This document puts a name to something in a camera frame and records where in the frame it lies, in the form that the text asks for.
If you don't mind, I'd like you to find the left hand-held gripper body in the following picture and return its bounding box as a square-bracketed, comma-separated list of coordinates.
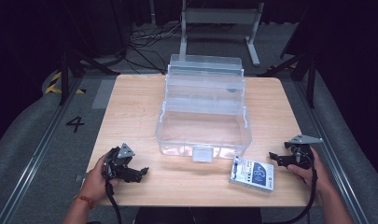
[104, 143, 136, 182]

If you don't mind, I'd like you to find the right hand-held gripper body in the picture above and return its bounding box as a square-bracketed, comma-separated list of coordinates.
[288, 133, 324, 171]

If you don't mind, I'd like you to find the white and blue packet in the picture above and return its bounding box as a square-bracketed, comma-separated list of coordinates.
[229, 155, 275, 193]

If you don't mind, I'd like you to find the clear plastic storage box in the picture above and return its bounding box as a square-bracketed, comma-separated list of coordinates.
[154, 53, 253, 163]

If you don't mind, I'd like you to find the person's right hand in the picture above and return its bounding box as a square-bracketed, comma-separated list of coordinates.
[287, 147, 334, 196]

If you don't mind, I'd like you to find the person's left hand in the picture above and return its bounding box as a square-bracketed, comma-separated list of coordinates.
[80, 154, 120, 203]

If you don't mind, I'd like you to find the black tripod stand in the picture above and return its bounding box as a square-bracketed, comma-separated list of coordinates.
[58, 46, 121, 106]
[257, 46, 319, 110]

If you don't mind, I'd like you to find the yellow and black hazard tape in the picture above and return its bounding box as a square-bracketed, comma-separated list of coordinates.
[44, 71, 87, 95]

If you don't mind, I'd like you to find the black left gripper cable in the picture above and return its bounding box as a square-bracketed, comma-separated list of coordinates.
[104, 158, 123, 224]

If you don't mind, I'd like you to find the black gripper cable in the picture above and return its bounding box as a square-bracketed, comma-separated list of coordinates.
[104, 158, 123, 224]
[260, 148, 319, 224]

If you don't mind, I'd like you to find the grey metal floor rail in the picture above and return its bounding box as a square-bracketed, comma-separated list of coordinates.
[294, 79, 370, 224]
[0, 77, 85, 224]

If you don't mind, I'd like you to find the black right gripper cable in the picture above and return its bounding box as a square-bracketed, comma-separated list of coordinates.
[260, 148, 319, 224]

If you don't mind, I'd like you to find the red string bracelet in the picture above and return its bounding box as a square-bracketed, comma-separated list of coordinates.
[74, 194, 96, 210]

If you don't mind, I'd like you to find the bundle of black floor cables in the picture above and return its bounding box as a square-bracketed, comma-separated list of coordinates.
[126, 21, 185, 76]

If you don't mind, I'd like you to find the grey metal stand frame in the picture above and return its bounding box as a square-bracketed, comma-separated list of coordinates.
[178, 0, 266, 67]

